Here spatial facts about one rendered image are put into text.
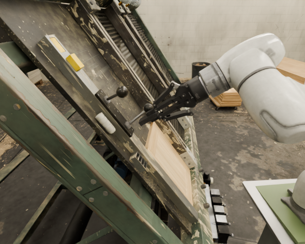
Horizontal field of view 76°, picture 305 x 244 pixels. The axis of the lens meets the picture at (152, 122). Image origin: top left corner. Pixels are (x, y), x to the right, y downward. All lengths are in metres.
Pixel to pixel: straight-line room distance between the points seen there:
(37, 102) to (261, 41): 0.55
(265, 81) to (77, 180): 0.51
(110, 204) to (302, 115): 0.50
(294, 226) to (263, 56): 1.01
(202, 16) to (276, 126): 5.94
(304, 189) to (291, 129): 0.87
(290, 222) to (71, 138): 1.20
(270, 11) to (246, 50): 6.58
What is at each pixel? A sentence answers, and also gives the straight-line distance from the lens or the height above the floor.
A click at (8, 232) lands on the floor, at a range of 2.43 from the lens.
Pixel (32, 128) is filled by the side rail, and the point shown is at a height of 1.51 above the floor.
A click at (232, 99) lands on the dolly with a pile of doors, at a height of 0.26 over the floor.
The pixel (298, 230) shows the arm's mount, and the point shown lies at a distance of 1.36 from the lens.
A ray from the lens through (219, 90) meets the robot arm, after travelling 0.58.
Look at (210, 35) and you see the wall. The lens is 6.45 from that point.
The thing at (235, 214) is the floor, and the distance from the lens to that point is 2.30.
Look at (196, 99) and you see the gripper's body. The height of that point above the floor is 1.53.
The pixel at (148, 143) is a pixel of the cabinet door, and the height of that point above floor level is 1.23.
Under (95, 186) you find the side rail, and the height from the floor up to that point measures 1.35.
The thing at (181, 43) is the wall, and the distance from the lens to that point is 6.25.
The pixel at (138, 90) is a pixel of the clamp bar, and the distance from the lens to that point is 1.03.
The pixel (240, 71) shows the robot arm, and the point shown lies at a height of 1.62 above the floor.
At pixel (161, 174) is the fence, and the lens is 0.83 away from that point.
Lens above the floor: 1.73
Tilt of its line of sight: 28 degrees down
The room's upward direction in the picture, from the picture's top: straight up
